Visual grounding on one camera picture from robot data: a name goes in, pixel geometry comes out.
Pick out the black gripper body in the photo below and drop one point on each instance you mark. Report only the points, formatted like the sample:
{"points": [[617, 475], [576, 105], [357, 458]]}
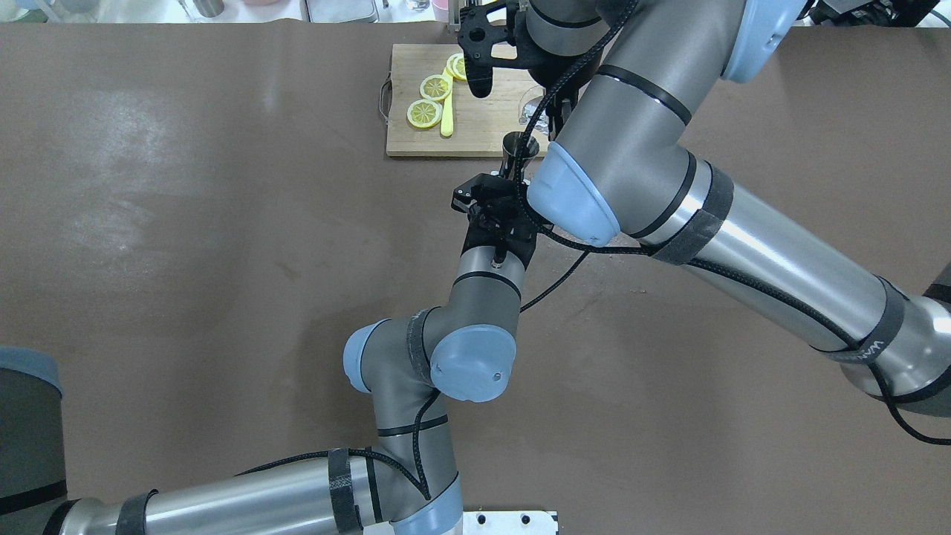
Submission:
{"points": [[481, 238], [551, 72]]}

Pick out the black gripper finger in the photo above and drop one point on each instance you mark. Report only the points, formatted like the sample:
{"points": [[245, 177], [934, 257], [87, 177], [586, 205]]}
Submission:
{"points": [[481, 189], [477, 36]]}

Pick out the clear glass measuring cup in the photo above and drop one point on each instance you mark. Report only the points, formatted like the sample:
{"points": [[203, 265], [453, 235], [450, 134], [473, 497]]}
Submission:
{"points": [[531, 103]]}

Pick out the steel double jigger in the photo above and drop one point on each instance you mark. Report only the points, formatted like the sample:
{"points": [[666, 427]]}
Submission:
{"points": [[517, 153]]}

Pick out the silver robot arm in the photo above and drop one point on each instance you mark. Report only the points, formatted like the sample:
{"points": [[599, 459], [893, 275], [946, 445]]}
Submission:
{"points": [[610, 165], [164, 294]]}

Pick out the lemon slice lower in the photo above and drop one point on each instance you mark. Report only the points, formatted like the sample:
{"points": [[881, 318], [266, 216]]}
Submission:
{"points": [[455, 65]]}

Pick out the lemon slice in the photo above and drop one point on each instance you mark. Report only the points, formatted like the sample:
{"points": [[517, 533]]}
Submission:
{"points": [[424, 113], [436, 87], [455, 65]]}

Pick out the lemon slice middle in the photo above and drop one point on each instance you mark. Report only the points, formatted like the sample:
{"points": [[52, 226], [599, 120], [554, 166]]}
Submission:
{"points": [[436, 87]]}

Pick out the yellow plastic knife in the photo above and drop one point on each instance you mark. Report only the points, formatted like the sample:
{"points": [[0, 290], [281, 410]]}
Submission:
{"points": [[447, 126]]}

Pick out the lemon slice upper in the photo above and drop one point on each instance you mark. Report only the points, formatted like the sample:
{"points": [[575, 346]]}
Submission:
{"points": [[424, 113]]}

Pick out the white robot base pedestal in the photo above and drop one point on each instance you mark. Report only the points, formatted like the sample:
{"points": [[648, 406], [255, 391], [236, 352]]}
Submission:
{"points": [[509, 522]]}

